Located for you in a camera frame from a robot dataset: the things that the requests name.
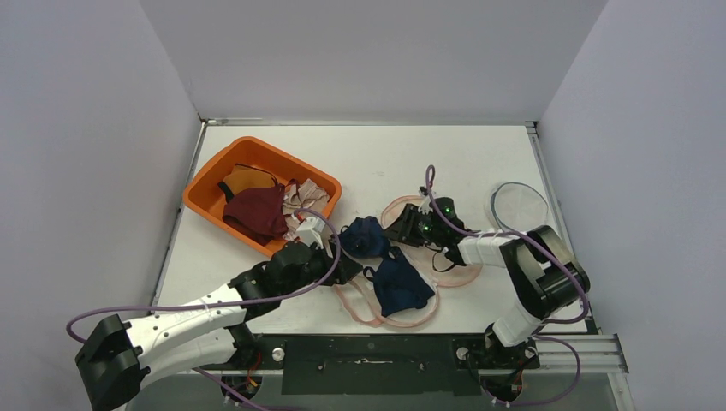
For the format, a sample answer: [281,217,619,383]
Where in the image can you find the floral padded bra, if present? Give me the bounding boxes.
[331,195,483,329]

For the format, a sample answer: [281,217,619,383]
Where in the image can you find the orange bra black straps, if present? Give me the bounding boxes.
[217,164,280,202]

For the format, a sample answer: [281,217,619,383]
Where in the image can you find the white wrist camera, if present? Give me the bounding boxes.
[295,216,326,248]
[418,192,434,215]

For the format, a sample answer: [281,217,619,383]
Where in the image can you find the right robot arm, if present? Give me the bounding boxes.
[382,197,591,367]

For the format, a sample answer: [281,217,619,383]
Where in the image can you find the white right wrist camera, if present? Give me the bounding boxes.
[418,192,434,215]

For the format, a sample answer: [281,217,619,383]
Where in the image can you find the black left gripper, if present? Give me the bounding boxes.
[281,238,362,297]

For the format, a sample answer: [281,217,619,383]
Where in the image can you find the dark red bra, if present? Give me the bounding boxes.
[222,184,289,246]

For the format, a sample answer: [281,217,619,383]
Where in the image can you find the navy blue bra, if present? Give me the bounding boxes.
[339,216,435,318]

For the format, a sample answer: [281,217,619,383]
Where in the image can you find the beige crumpled garment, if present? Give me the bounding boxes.
[282,179,330,241]

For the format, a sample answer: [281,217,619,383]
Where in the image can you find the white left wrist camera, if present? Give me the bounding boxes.
[295,216,326,248]

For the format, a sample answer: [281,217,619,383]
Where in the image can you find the orange plastic tub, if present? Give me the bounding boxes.
[183,136,342,256]

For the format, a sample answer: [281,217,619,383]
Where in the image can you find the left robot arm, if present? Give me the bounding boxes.
[75,242,363,410]

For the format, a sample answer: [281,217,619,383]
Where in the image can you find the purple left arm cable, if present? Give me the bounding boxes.
[65,208,342,344]

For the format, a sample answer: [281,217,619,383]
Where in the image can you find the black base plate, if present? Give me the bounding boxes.
[217,334,540,396]

